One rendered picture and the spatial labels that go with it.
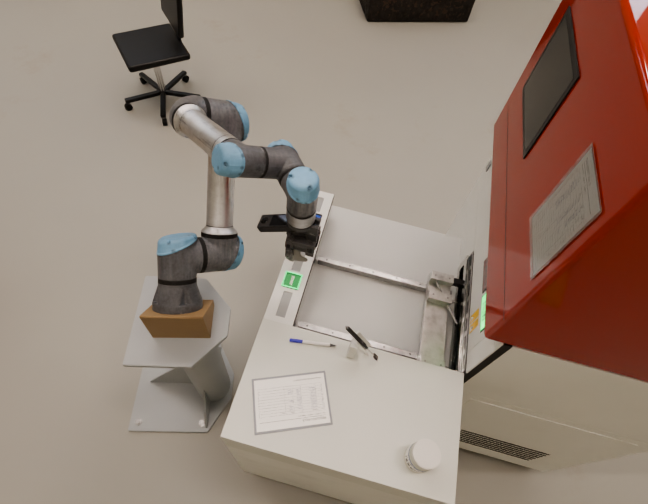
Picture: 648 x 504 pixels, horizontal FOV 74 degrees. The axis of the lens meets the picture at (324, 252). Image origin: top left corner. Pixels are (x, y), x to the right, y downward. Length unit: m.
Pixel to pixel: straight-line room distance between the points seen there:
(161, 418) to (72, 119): 2.22
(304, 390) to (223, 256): 0.49
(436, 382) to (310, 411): 0.38
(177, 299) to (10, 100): 2.80
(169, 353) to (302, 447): 0.54
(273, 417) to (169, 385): 1.14
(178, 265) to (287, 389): 0.48
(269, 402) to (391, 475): 0.37
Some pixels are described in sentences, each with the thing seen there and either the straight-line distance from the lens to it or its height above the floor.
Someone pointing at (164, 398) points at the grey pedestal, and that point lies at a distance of 2.30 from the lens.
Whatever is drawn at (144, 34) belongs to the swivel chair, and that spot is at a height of 0.45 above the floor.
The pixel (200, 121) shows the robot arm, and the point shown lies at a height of 1.42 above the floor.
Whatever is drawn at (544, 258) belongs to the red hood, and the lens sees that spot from 0.93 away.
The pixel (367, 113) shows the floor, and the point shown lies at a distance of 3.50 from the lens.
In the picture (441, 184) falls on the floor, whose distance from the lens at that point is 3.13.
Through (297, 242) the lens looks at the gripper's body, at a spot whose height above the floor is 1.24.
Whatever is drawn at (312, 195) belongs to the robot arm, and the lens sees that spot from 0.98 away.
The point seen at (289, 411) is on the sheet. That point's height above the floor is 0.97.
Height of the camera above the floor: 2.18
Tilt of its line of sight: 57 degrees down
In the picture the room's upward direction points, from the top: 10 degrees clockwise
